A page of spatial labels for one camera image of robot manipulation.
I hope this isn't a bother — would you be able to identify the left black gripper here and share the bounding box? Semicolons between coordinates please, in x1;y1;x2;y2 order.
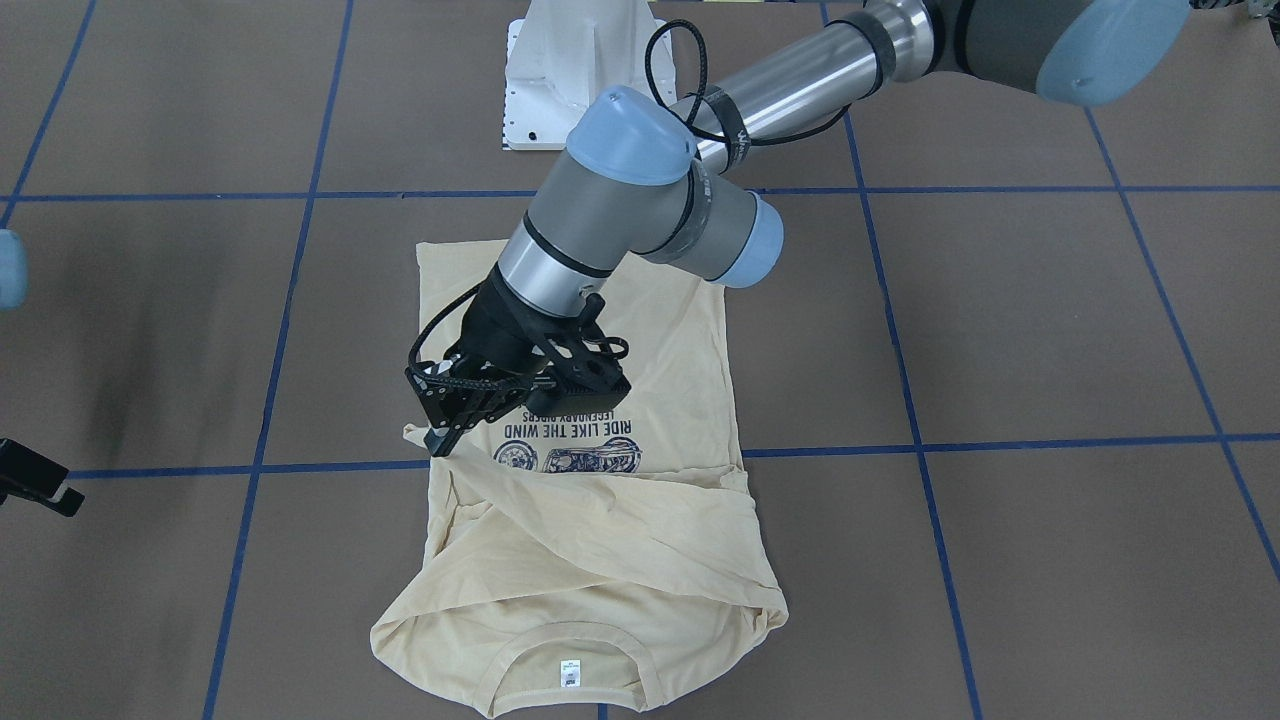
404;268;561;457

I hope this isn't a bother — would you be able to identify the cream long-sleeve printed shirt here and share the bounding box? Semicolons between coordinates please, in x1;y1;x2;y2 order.
370;256;788;717

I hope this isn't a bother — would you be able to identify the left silver-grey robot arm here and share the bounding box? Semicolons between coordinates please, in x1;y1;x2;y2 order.
404;1;1192;457

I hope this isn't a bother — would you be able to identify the right silver-grey robot arm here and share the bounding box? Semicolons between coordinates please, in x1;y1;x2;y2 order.
0;228;29;310

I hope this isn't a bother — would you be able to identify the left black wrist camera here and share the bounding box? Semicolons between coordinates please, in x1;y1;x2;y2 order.
518;293;631;416

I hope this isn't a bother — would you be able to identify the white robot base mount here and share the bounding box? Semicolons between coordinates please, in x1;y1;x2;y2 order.
502;1;677;151

